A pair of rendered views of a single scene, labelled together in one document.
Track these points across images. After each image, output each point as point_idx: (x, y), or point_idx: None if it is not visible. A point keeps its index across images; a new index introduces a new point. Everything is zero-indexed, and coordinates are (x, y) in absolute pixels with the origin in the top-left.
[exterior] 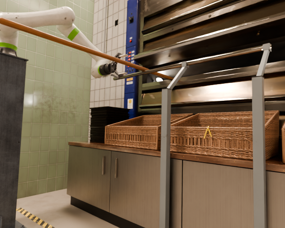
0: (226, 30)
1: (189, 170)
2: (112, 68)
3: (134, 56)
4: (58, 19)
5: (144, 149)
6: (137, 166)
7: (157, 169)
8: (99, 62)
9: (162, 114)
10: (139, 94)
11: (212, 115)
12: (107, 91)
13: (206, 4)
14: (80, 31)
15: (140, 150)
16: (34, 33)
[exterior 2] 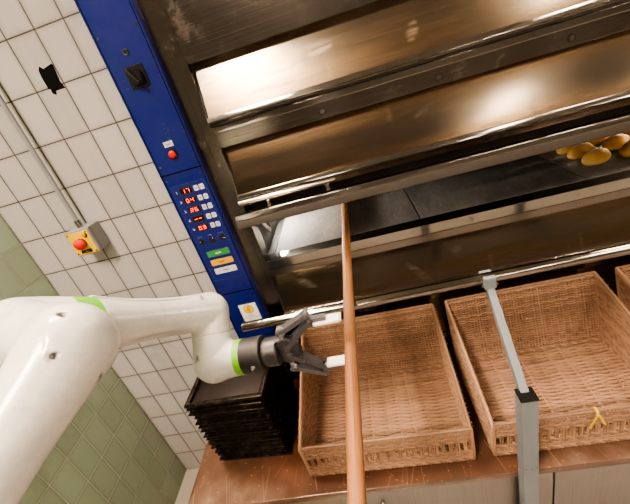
0: (525, 146)
1: (570, 479)
2: (294, 356)
3: (237, 219)
4: (76, 410)
5: (442, 463)
6: (444, 498)
7: (495, 492)
8: (211, 336)
9: (526, 440)
10: (266, 286)
11: (476, 299)
12: (143, 295)
13: (428, 41)
14: (107, 309)
15: (450, 480)
16: None
